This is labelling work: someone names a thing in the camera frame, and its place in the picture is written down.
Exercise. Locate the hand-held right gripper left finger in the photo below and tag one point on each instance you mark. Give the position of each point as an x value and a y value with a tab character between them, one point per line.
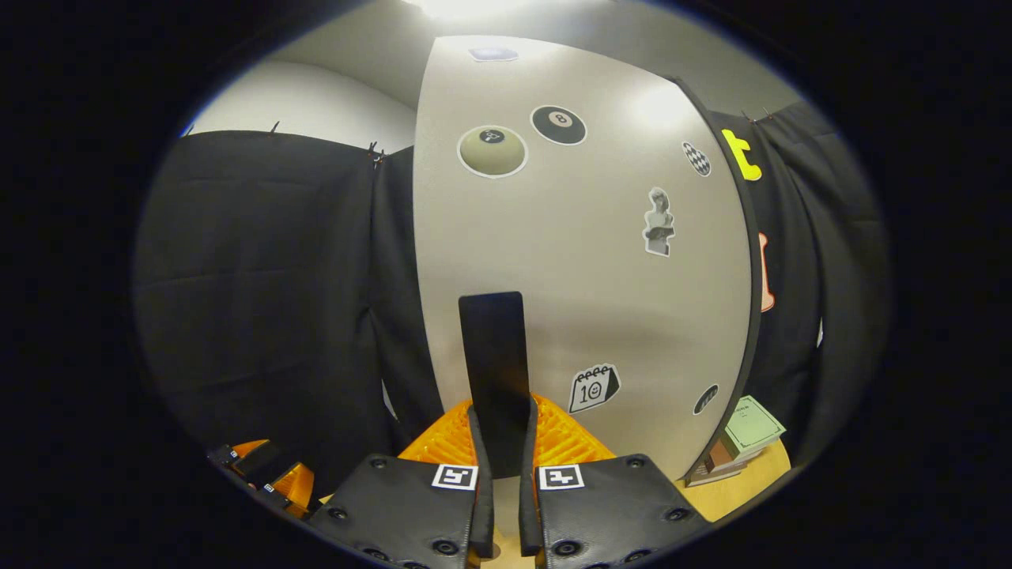
484	514

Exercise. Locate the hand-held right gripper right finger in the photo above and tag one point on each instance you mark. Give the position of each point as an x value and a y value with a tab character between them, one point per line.
528	514

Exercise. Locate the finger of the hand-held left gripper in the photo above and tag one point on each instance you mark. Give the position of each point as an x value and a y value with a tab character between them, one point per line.
294	486
261	460

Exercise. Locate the grey cabinet door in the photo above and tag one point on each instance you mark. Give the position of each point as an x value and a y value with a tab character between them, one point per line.
569	300

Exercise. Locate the black backdrop cloth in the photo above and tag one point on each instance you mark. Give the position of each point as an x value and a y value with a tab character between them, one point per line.
261	276

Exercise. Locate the brown book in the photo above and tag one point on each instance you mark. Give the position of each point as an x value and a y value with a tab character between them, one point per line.
721	457

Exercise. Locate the green book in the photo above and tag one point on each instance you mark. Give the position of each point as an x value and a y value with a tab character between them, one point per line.
751	427

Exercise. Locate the large ceiling light panel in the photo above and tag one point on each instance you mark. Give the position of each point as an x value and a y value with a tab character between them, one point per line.
466	6

